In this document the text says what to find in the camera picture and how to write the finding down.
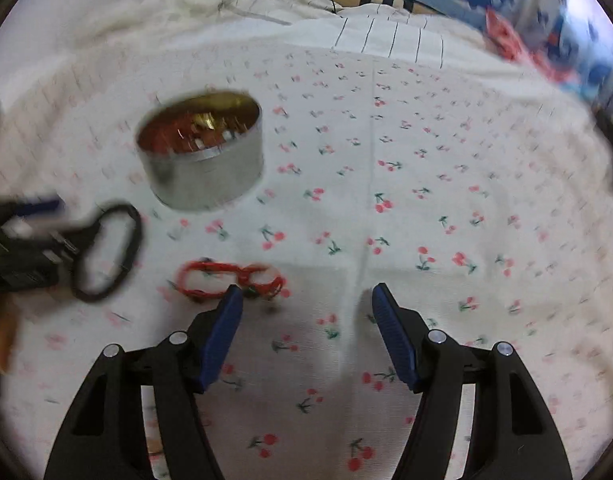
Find black cord bracelet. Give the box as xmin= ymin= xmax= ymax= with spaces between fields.
xmin=69 ymin=201 xmax=144 ymax=302

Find red braided string bracelet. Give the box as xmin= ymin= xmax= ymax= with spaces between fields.
xmin=174 ymin=258 xmax=292 ymax=305

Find person's left hand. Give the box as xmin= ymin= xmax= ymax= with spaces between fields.
xmin=0 ymin=295 xmax=19 ymax=374

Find round silver metal tin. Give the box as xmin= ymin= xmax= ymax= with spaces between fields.
xmin=135 ymin=90 xmax=264 ymax=211

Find white striped duvet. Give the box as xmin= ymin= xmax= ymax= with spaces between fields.
xmin=0 ymin=0 xmax=536 ymax=99

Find cherry print bed sheet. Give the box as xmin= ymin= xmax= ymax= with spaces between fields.
xmin=0 ymin=42 xmax=613 ymax=479

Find pink crumpled cloth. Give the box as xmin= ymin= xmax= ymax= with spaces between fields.
xmin=484 ymin=8 xmax=577 ymax=84

